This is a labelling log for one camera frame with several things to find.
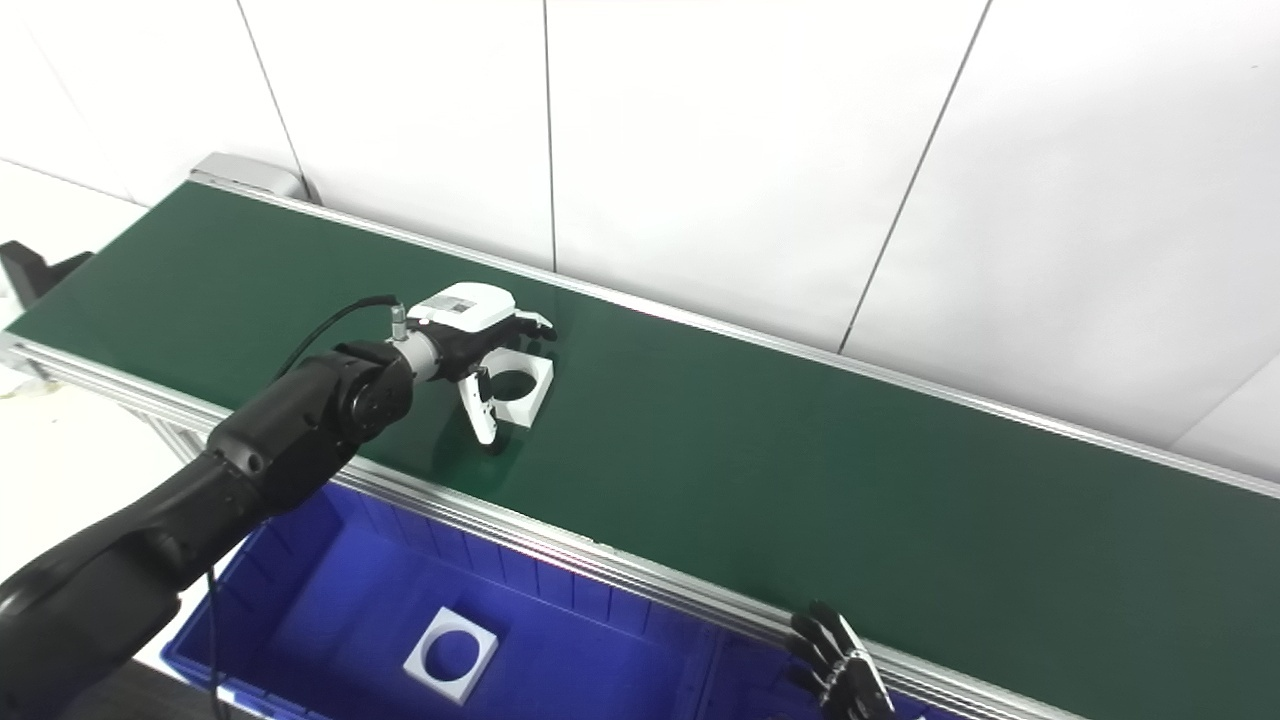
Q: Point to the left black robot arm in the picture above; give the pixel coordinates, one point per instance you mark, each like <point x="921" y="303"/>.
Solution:
<point x="230" y="470"/>

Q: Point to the white square part round hole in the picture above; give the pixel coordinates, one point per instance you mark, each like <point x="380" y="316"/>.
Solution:
<point x="535" y="395"/>
<point x="425" y="665"/>

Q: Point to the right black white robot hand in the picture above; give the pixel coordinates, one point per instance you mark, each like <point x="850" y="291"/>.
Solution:
<point x="850" y="680"/>

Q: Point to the black conveyor motor bracket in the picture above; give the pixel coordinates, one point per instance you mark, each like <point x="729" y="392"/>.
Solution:
<point x="35" y="270"/>

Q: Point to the aluminium conveyor support leg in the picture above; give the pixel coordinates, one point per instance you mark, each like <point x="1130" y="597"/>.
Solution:
<point x="175" y="435"/>

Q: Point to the green conveyor belt aluminium frame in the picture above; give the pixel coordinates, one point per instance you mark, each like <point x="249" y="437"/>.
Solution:
<point x="800" y="450"/>

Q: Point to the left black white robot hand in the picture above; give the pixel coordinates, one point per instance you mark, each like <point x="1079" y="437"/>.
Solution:
<point x="465" y="305"/>

